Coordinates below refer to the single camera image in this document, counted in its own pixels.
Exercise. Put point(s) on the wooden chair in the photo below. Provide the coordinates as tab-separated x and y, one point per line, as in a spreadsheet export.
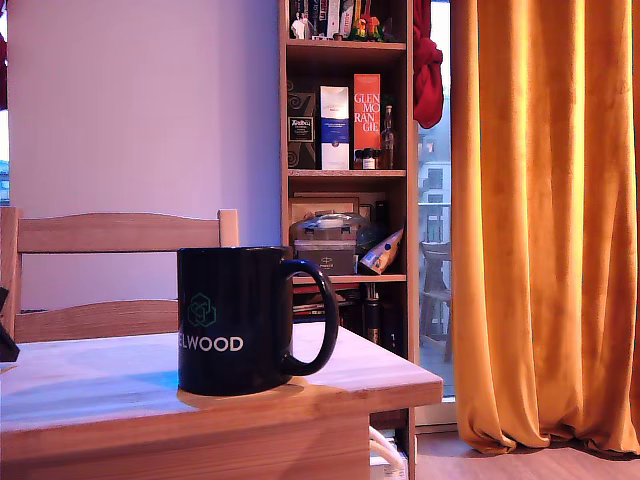
117	232

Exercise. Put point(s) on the black mug with ELWOOD print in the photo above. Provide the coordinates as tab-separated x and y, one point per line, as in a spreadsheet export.
231	280

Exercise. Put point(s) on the red hanging cloth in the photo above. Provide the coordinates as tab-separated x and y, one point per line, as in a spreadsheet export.
426	75
2	70

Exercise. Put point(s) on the black gift box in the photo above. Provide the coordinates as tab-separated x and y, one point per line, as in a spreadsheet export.
325	262

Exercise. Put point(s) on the clear plastic lidded container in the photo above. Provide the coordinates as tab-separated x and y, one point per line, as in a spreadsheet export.
325	225

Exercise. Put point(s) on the black Ardbeg box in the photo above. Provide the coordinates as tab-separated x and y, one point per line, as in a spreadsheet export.
301	129

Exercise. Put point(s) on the white and blue whisky box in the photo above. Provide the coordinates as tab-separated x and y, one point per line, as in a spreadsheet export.
334	155

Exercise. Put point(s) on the black flask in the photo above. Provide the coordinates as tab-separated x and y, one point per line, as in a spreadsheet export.
370	315

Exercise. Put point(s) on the wooden bookshelf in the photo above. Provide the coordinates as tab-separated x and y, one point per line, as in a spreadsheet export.
347	173

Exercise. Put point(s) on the dark round bowl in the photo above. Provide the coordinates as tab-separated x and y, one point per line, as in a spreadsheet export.
370	236

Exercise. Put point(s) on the gold and blue snack bag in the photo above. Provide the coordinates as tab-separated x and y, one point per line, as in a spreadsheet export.
380	252

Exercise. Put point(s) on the small glass jar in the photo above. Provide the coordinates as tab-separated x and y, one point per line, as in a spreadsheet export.
368	162

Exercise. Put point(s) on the white figurine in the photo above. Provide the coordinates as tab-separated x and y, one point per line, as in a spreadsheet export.
299	28

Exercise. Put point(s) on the clear glass bottle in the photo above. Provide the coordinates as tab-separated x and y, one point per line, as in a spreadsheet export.
387	140

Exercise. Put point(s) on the orange Glenmorangie box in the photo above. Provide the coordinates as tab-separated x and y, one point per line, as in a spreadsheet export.
366	90

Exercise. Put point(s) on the balcony chair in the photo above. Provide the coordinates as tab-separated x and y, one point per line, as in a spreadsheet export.
435	260

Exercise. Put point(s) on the white book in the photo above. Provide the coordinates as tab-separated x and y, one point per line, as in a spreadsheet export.
333	15

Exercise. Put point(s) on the colourful toy figurine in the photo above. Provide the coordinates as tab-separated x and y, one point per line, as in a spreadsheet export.
365	27

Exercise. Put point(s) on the orange curtain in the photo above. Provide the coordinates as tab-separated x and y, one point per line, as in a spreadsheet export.
537	200

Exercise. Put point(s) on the wooden picture frame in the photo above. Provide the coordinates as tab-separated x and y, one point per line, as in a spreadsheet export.
322	204

